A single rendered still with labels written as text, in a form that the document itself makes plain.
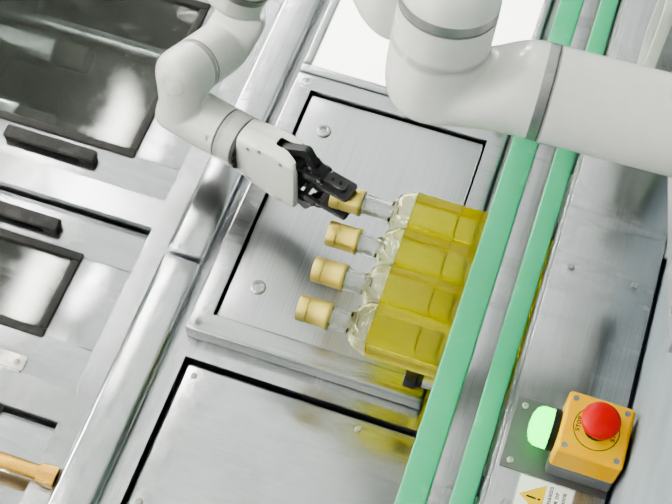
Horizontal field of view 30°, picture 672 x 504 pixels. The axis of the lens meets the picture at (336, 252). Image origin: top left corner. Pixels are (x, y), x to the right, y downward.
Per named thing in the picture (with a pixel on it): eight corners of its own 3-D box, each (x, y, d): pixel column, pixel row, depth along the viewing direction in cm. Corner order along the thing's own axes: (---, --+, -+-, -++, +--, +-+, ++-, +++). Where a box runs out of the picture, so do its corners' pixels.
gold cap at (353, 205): (366, 200, 169) (335, 191, 170) (368, 186, 166) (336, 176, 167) (358, 221, 168) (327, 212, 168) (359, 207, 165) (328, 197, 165)
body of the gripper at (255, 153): (224, 179, 175) (291, 217, 172) (221, 135, 166) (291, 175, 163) (255, 143, 178) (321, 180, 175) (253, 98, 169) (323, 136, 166)
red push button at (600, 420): (580, 407, 130) (587, 394, 127) (618, 419, 129) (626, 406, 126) (572, 442, 128) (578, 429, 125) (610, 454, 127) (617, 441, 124)
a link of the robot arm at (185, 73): (191, 20, 170) (148, 48, 164) (255, 54, 167) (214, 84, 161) (178, 108, 180) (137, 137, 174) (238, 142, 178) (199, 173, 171)
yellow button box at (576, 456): (625, 436, 135) (558, 414, 136) (642, 409, 129) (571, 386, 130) (611, 495, 132) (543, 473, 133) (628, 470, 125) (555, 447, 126)
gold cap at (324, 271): (349, 273, 164) (317, 263, 164) (350, 260, 161) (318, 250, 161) (341, 296, 162) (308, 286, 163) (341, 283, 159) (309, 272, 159)
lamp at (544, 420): (558, 420, 134) (531, 412, 135) (565, 404, 131) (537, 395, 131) (548, 458, 132) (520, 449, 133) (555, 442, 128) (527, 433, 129)
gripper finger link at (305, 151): (265, 151, 169) (293, 180, 170) (290, 136, 162) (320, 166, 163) (270, 145, 169) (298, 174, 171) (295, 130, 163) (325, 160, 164)
